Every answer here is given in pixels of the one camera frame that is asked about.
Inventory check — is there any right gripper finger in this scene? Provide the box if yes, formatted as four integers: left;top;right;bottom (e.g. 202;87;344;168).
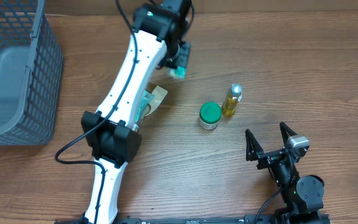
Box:
280;121;297;146
246;129;264;161

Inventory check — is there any yellow dish soap bottle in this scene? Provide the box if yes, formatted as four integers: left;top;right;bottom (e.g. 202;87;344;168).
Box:
221;83;242;117

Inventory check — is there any green lid jar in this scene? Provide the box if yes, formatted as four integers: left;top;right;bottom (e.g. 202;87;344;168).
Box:
198;102;222;130

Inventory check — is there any teal white tissue pack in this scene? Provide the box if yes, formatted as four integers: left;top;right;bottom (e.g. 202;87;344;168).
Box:
167;67;186;80

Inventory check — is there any brown white snack wrapper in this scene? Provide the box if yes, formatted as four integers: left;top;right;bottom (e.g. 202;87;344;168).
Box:
132;83;168;132

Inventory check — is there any teal snack packet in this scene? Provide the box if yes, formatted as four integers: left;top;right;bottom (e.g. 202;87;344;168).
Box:
135;90;155;123

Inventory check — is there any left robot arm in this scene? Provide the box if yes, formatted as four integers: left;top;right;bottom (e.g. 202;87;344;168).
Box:
80;0;195;223

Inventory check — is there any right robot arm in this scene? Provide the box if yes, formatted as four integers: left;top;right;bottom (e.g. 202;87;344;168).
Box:
244;122;331;223

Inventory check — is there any grey plastic mesh basket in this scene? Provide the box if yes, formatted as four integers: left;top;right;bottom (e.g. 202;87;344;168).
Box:
0;0;63;146

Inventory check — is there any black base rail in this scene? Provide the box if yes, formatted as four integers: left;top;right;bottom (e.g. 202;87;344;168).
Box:
54;213;331;224

